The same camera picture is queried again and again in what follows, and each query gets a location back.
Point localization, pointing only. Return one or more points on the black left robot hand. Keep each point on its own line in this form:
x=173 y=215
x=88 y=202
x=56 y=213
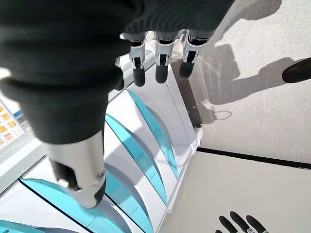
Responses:
x=236 y=221

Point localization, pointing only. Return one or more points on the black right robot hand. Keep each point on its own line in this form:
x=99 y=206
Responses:
x=60 y=48

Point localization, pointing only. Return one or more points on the white drawer with blue front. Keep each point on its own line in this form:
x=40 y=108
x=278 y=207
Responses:
x=143 y=218

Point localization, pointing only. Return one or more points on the white blue medical cart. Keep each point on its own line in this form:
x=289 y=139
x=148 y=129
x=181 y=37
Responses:
x=126 y=114

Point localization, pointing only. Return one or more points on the white mesh basket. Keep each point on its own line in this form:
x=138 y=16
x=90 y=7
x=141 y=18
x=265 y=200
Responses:
x=9 y=126

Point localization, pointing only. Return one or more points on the white cart caster wheel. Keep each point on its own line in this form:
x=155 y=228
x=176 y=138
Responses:
x=199 y=127

